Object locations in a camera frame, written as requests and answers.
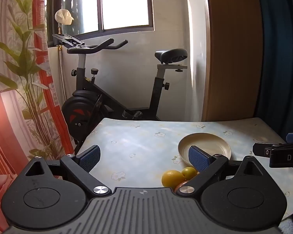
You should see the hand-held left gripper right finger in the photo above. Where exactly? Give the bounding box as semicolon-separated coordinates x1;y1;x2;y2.
175;145;265;197

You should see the plant printed red curtain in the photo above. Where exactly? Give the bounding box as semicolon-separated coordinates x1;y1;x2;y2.
0;0;75;234

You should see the cream round plate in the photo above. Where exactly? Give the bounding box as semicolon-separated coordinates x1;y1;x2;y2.
178;133;232;167

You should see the yellow orange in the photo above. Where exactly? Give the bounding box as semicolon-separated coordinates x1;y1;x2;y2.
162;170;186;189

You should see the dark framed window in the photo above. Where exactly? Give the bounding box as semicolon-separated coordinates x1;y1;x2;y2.
46;0;154;41

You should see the white fluffy cloth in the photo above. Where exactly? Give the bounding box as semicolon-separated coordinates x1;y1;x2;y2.
280;217;293;234

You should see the white cloth bundle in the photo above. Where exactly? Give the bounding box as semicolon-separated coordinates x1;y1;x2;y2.
54;9;74;25

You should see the floral tablecloth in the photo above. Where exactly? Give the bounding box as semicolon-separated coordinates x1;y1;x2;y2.
74;117;293;225

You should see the wooden panel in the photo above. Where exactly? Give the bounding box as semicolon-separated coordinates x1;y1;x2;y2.
201;0;263;122

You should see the small orange mandarin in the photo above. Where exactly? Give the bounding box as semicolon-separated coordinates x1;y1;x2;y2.
174;181;188;193

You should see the yellow lemon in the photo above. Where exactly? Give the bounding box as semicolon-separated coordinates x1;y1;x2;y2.
181;167;198;181

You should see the dark blue curtain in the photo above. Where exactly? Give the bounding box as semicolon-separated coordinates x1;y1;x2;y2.
255;0;293;139

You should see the black exercise bike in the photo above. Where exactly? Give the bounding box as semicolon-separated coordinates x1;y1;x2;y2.
52;34;188;149

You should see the metal pipe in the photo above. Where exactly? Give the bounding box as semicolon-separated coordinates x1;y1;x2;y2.
57;23;67;101

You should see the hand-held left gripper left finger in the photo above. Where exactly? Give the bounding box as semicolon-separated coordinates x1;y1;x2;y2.
22;145;112;197

